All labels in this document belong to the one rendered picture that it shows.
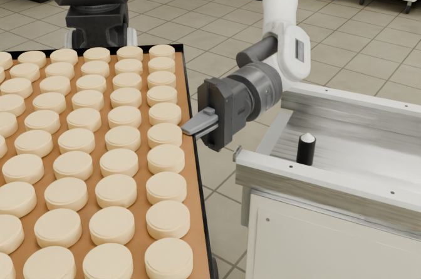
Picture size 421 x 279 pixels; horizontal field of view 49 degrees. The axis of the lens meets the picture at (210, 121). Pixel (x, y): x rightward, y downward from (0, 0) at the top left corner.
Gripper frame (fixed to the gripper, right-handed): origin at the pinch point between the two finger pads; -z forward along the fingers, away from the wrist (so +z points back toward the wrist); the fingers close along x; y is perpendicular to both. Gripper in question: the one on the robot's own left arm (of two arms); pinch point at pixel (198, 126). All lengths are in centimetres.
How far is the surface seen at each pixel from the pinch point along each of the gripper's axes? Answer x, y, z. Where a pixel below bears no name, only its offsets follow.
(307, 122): -15.8, 2.0, 34.3
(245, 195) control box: -21.4, 1.7, 11.8
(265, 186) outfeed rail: -14.4, 7.4, 9.3
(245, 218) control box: -27.5, 1.9, 11.9
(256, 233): -25.4, 6.9, 8.1
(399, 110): -10.4, 18.1, 42.3
